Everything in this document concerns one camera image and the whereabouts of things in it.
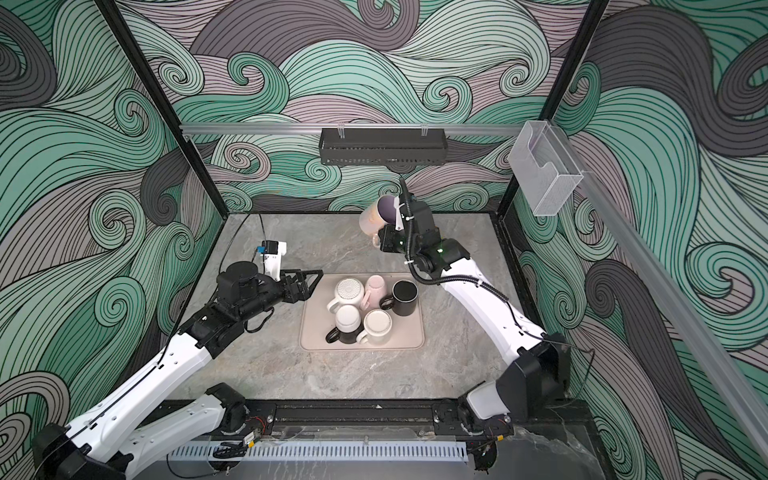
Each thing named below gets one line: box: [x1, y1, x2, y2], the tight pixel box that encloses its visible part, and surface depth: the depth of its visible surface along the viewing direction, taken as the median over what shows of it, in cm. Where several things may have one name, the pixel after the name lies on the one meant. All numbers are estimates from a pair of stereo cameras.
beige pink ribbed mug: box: [359, 194, 397, 248], surface depth 76 cm
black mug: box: [379, 279, 419, 316], surface depth 90 cm
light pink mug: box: [360, 274, 387, 311], surface depth 90 cm
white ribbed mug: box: [327, 278, 365, 313], surface depth 89 cm
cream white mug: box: [356, 309, 393, 346], surface depth 84 cm
